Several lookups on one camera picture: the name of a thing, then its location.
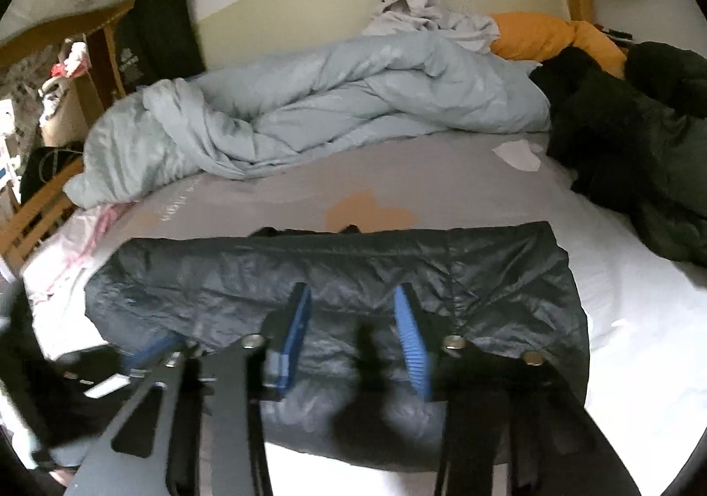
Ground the dark green coat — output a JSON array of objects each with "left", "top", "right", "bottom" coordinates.
[{"left": 529, "top": 40, "right": 707, "bottom": 266}]

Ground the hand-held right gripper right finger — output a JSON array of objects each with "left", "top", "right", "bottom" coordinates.
[{"left": 392, "top": 282, "right": 645, "bottom": 496}]

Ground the red and white hanging cloth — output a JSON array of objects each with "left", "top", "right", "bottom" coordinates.
[{"left": 40, "top": 36, "right": 90, "bottom": 91}]

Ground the black hanging bag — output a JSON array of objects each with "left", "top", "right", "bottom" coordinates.
[{"left": 112, "top": 0, "right": 206, "bottom": 89}]

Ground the brown paper bag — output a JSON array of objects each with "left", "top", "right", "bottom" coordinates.
[{"left": 38, "top": 80, "right": 92, "bottom": 149}]

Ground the light grey crumpled cloth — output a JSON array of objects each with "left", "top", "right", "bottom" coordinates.
[{"left": 361, "top": 0, "right": 502, "bottom": 56}]

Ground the light blue duvet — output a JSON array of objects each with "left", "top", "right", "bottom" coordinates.
[{"left": 62, "top": 31, "right": 553, "bottom": 210}]

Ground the pink and white cloth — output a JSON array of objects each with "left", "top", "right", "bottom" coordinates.
[{"left": 21, "top": 199, "right": 140, "bottom": 360}]

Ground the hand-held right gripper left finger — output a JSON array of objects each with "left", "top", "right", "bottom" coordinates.
[{"left": 65, "top": 282, "right": 312, "bottom": 496}]

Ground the black puffer jacket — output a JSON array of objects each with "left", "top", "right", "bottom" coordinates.
[{"left": 83, "top": 221, "right": 590, "bottom": 475}]

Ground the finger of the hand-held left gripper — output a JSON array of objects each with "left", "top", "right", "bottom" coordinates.
[{"left": 117, "top": 338, "right": 187, "bottom": 381}]

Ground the orange pillow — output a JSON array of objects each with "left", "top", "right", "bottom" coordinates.
[{"left": 489, "top": 11, "right": 629, "bottom": 80}]

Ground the dark bag with cable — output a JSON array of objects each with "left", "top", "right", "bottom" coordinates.
[{"left": 18, "top": 144, "right": 85, "bottom": 201}]

